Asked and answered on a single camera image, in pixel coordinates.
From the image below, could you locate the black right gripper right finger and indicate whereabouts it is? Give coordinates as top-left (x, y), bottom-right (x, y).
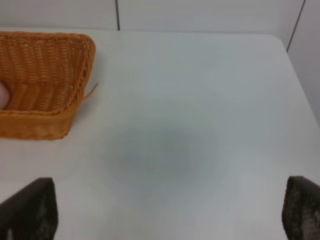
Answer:
top-left (281, 176), bottom-right (320, 240)

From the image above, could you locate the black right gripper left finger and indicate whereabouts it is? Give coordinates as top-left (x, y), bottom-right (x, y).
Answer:
top-left (0, 177), bottom-right (59, 240)

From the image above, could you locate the pink peach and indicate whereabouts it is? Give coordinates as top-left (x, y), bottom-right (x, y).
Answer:
top-left (0, 82), bottom-right (10, 110)

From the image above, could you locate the orange woven basket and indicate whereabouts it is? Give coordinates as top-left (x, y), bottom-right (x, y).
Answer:
top-left (0, 31), bottom-right (96, 140)

